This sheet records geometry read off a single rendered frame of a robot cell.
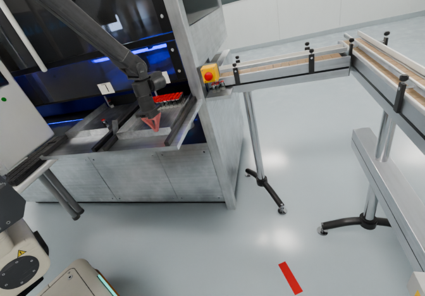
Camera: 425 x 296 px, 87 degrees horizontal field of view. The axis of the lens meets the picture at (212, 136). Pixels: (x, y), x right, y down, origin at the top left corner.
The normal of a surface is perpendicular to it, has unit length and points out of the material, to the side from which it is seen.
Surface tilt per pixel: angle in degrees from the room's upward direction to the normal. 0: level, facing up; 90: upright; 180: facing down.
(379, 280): 0
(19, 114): 90
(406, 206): 0
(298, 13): 90
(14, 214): 90
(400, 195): 0
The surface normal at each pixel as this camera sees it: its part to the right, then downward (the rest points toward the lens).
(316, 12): -0.19, 0.57
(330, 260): -0.23, -0.82
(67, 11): 0.75, 0.23
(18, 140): 0.96, -0.11
